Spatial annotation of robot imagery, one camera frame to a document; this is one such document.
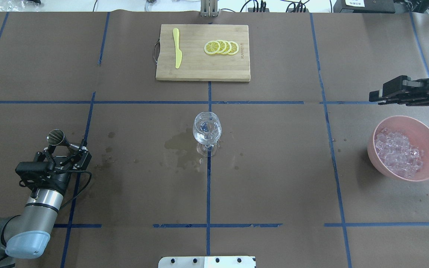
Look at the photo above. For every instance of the clear wine glass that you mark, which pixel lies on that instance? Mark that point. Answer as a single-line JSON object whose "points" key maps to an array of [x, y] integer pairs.
{"points": [[207, 131]]}

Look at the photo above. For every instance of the pink bowl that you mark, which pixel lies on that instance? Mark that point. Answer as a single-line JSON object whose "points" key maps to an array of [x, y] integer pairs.
{"points": [[419, 136]]}

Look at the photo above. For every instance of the yellow plastic knife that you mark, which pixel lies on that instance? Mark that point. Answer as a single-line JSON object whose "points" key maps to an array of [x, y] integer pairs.
{"points": [[177, 50]]}

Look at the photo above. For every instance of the aluminium frame post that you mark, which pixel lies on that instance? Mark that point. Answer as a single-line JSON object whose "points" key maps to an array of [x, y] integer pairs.
{"points": [[209, 8]]}

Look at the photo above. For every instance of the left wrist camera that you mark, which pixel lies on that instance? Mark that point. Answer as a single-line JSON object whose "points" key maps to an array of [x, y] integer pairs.
{"points": [[32, 169]]}

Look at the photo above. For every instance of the steel double jigger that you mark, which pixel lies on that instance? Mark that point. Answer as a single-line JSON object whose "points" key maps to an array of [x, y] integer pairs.
{"points": [[58, 138]]}

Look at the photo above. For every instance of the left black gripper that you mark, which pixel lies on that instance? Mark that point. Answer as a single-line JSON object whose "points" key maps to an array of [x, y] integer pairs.
{"points": [[59, 178]]}

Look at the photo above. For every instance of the bamboo cutting board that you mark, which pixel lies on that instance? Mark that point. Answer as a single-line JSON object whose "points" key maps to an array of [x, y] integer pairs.
{"points": [[196, 64]]}

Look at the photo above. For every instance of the black computer box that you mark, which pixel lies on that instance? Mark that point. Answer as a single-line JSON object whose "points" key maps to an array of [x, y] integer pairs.
{"points": [[364, 6]]}

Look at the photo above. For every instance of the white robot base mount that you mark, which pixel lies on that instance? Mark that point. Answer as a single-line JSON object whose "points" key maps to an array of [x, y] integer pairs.
{"points": [[208, 262]]}

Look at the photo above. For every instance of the clear plastic bag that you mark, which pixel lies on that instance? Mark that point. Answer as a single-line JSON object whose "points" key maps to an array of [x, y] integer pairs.
{"points": [[15, 5]]}

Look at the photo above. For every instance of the pile of ice cubes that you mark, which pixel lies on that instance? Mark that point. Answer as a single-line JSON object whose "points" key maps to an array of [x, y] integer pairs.
{"points": [[397, 153]]}

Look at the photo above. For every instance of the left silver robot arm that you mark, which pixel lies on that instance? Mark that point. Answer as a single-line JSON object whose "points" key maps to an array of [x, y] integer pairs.
{"points": [[26, 236]]}

